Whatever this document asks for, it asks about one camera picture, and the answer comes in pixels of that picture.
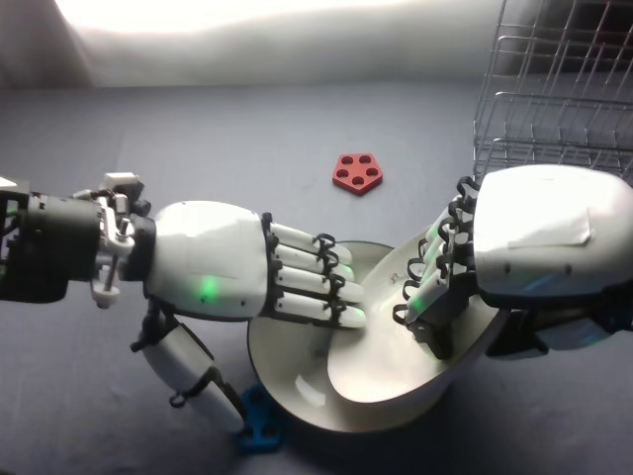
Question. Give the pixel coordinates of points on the white ceramic bowl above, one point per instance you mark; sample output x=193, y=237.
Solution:
x=386, y=366

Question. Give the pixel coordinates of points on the red pentagon block with holes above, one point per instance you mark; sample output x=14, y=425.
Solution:
x=356, y=169

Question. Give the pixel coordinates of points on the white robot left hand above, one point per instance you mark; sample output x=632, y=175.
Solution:
x=207, y=257

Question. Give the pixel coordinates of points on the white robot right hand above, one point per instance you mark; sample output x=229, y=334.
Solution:
x=544, y=237

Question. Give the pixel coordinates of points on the grey table cloth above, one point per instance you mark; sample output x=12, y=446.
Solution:
x=74, y=420

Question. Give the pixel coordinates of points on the blue pentagon block with holes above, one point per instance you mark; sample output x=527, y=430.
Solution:
x=257, y=418

